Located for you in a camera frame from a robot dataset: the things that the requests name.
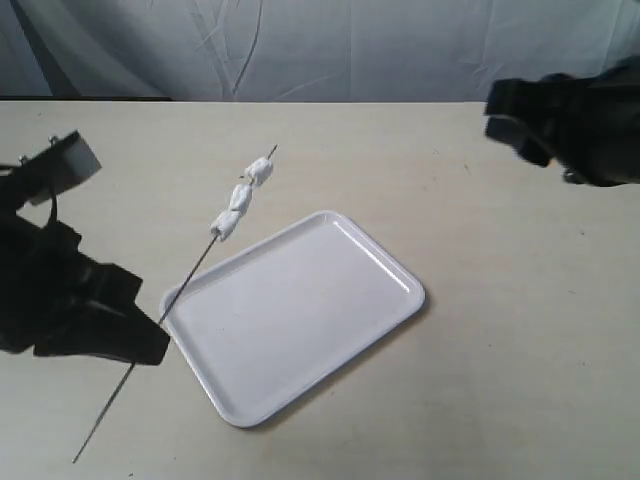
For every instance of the white marshmallow top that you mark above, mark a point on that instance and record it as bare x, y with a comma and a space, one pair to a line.
258, 171

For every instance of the white marshmallow bottom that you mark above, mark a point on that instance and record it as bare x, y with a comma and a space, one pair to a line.
224, 224

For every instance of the grey backdrop cloth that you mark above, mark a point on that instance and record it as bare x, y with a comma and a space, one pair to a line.
304, 51

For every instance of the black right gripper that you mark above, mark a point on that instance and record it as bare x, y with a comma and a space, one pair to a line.
590, 125

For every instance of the white plastic tray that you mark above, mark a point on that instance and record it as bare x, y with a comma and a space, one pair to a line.
266, 325

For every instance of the thin metal skewer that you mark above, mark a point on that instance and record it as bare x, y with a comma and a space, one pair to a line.
163, 317

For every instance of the white marshmallow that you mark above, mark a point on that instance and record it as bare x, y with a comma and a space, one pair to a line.
258, 171
241, 198
224, 224

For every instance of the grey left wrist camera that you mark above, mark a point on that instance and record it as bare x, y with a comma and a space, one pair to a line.
65, 164

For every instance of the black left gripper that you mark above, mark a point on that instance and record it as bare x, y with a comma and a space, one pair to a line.
57, 301

